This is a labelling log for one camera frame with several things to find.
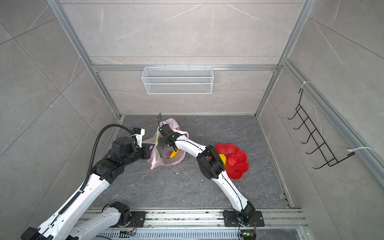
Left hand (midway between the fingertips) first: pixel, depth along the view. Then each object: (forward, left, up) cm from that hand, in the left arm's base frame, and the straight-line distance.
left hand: (155, 142), depth 73 cm
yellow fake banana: (+6, -7, -22) cm, 24 cm away
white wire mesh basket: (+48, -11, +4) cm, 49 cm away
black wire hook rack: (-3, -75, +9) cm, 75 cm away
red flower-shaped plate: (-7, -45, -25) cm, 52 cm away
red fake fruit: (-2, -43, -19) cm, 47 cm away
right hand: (+18, -2, -22) cm, 29 cm away
